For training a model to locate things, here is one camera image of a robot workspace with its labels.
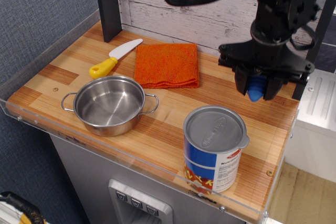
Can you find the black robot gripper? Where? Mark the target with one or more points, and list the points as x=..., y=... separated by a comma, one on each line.
x=264, y=56

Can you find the blue handled metal fork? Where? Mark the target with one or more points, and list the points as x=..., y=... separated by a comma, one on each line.
x=256, y=88

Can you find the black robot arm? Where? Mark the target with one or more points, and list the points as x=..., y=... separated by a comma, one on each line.
x=288, y=18

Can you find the blue labelled soup can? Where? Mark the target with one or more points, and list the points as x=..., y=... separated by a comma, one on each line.
x=214, y=137

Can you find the white ribbed appliance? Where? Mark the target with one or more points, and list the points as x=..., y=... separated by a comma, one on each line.
x=311, y=144

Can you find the folded orange cloth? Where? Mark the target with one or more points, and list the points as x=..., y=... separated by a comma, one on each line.
x=167, y=66

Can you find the small stainless steel pot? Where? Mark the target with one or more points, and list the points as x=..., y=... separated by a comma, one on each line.
x=110, y=106

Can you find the silver ice dispenser panel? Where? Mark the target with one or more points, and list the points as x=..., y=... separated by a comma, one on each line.
x=139, y=204

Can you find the grey toy fridge cabinet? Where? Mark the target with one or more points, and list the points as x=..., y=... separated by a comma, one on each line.
x=91, y=175

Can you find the black and yellow bag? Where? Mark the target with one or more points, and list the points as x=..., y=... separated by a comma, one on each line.
x=15, y=209

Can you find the dark grey right post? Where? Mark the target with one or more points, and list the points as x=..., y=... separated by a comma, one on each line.
x=323, y=54

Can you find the dark grey post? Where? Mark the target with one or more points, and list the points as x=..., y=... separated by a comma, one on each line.
x=323, y=54
x=110, y=18

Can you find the yellow handled white toy knife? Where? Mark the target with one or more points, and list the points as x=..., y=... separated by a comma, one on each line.
x=104, y=68

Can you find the dark grey left post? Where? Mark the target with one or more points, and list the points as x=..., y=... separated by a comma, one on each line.
x=110, y=18

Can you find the clear acrylic guard rail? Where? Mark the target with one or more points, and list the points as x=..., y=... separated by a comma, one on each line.
x=155, y=145

